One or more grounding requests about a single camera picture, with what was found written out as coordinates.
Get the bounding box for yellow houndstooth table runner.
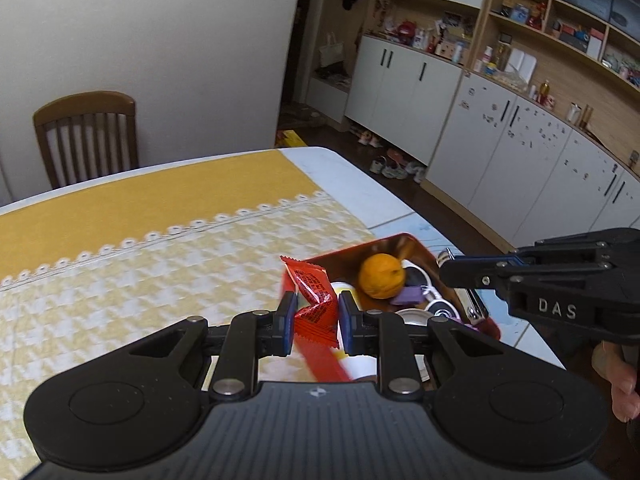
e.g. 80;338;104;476
1;148;396;479

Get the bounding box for yellow box on floor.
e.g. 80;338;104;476
274;130;307;148

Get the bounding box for white yellow plastic bottle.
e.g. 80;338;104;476
331;282;378;382

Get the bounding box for round gold tin lid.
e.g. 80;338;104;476
396;309;432;326

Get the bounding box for purple spiky toy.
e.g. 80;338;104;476
454;318;500;338

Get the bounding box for brown wooden chair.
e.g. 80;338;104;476
32;90;140;188

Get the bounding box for red metal tin box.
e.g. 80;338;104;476
299;232;502;386

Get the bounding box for person's right hand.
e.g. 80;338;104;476
591;341;640;422

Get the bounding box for white tote bag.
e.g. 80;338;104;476
319;32;345;68

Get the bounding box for small purple box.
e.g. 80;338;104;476
390;285;427;307

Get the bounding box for shoes on floor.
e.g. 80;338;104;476
358;130;426;184

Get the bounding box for white round sunglasses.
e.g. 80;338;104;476
392;260;461;321

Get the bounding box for white wall cabinet unit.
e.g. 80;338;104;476
303;0;639;246

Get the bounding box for red candy wrapper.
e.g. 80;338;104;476
280;256;338;348

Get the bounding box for orange fruit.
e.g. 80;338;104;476
358;254;406;300

